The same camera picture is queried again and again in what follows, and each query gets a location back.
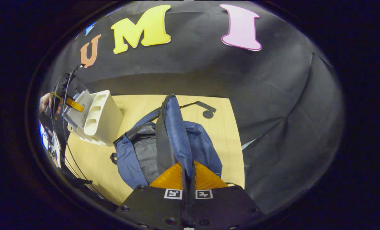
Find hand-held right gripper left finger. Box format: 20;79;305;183
114;161;189;230

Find black cable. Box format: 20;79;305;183
62;64;114;205
50;73;70;134

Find black backdrop cloth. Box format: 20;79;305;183
38;0;345;214

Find white book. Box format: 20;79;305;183
64;96;94;129

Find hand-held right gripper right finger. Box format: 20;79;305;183
189;161;266;230

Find white plastic bookshelf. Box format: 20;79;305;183
68;90;124;147

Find blue schoolbag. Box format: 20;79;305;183
110;94;223;189

